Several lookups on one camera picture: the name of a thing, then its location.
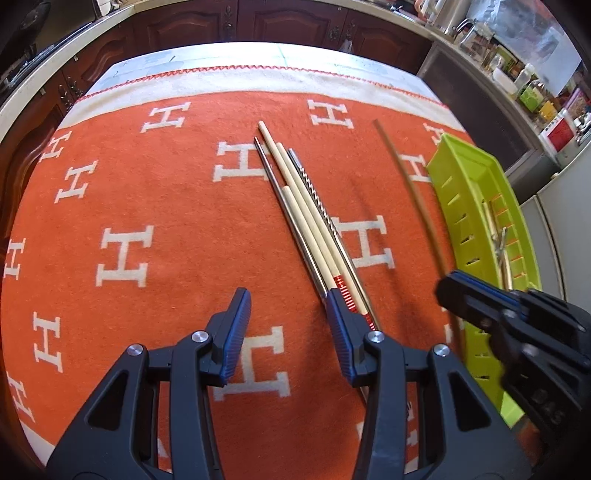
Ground white jar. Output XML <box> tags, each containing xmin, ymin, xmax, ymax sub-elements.
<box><xmin>494</xmin><ymin>67</ymin><xmax>518</xmax><ymax>95</ymax></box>

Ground green plastic tray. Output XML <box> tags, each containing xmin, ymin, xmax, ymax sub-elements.
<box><xmin>425</xmin><ymin>133</ymin><xmax>543</xmax><ymax>430</ymax></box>

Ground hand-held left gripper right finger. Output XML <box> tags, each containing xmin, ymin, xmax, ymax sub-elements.
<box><xmin>325</xmin><ymin>290</ymin><xmax>532</xmax><ymax>480</ymax></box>

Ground green container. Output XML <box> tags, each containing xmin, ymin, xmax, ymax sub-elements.
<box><xmin>519</xmin><ymin>85</ymin><xmax>546</xmax><ymax>112</ymax></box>

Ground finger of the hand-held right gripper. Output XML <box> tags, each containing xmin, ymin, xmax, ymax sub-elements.
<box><xmin>436</xmin><ymin>276</ymin><xmax>520</xmax><ymax>334</ymax></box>
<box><xmin>450</xmin><ymin>270</ymin><xmax>532</xmax><ymax>302</ymax></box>

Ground dark appliance door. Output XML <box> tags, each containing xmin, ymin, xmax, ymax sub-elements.
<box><xmin>418</xmin><ymin>46</ymin><xmax>543</xmax><ymax>204</ymax></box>

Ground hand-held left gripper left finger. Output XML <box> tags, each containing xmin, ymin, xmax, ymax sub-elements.
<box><xmin>46</xmin><ymin>287</ymin><xmax>252</xmax><ymax>480</ymax></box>

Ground black gas stove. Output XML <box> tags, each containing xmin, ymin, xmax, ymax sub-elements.
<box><xmin>0</xmin><ymin>18</ymin><xmax>100</xmax><ymax>93</ymax></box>

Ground red packet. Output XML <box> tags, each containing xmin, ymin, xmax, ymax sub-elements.
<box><xmin>542</xmin><ymin>117</ymin><xmax>578</xmax><ymax>153</ymax></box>

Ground plain metal chopstick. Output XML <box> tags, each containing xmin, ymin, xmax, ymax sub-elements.
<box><xmin>253</xmin><ymin>137</ymin><xmax>333</xmax><ymax>303</ymax></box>

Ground red striped wooden chopstick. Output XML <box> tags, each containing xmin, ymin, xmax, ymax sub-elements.
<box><xmin>276</xmin><ymin>143</ymin><xmax>382</xmax><ymax>333</ymax></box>

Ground brown wooden chopstick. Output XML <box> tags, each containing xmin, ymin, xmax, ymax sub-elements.
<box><xmin>373</xmin><ymin>119</ymin><xmax>465</xmax><ymax>344</ymax></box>

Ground orange printed blanket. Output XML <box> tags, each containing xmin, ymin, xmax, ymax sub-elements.
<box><xmin>0</xmin><ymin>41</ymin><xmax>481</xmax><ymax>480</ymax></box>

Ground spiral metal chopstick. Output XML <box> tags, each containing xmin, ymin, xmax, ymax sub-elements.
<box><xmin>287</xmin><ymin>148</ymin><xmax>384</xmax><ymax>330</ymax></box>

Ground brown wooden cabinets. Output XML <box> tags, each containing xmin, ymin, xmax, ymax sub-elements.
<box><xmin>0</xmin><ymin>0</ymin><xmax>432</xmax><ymax>153</ymax></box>

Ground orange striped wooden chopstick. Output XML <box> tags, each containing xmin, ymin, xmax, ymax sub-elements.
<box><xmin>480</xmin><ymin>199</ymin><xmax>513</xmax><ymax>284</ymax></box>

